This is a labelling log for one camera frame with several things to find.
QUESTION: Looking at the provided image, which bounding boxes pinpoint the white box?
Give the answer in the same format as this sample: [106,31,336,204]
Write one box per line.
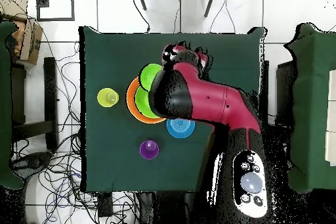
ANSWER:
[325,69,336,167]

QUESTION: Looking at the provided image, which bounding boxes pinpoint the dark green tablecloth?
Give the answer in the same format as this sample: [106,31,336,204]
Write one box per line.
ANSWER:
[78,26,268,193]

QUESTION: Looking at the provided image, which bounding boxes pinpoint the purple cup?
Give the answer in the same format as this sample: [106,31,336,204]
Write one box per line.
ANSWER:
[138,139,160,161]

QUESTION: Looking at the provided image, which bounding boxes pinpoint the tangle of floor cables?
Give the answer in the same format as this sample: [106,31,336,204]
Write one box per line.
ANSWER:
[11,32,137,224]

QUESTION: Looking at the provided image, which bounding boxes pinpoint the translucent yellow-green cup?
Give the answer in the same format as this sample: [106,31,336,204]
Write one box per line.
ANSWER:
[96,87,120,108]

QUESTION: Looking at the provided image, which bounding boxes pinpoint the black power box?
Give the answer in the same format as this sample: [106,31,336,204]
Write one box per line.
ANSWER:
[97,192,114,218]

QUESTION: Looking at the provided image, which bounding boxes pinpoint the black square floor frame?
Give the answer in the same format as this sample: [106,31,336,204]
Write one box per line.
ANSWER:
[35,0,75,22]

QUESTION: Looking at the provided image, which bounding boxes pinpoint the brown cardboard box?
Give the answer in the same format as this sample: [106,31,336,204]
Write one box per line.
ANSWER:
[0,0,44,66]

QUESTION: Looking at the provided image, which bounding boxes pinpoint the large orange bowl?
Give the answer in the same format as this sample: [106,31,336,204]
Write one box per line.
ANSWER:
[126,76,167,125]

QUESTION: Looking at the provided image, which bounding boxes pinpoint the dark grey base foot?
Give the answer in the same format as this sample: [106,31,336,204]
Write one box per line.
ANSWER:
[11,151,53,180]

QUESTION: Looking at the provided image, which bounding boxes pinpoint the green cloth covered table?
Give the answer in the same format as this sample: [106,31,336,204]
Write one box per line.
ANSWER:
[0,20,26,190]
[284,22,336,194]

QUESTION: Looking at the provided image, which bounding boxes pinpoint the small ribbed blue bowl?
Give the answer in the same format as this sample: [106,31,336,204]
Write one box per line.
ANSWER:
[166,118,196,139]

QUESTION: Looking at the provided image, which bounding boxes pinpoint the black camera tripod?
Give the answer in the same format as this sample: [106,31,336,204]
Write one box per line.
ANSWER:
[135,0,218,18]

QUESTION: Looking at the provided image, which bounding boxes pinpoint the large green bowl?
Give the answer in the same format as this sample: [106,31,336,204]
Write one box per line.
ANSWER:
[134,86,160,119]

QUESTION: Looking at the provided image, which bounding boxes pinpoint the small green bowl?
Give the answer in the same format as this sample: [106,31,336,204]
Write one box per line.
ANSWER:
[138,63,164,93]

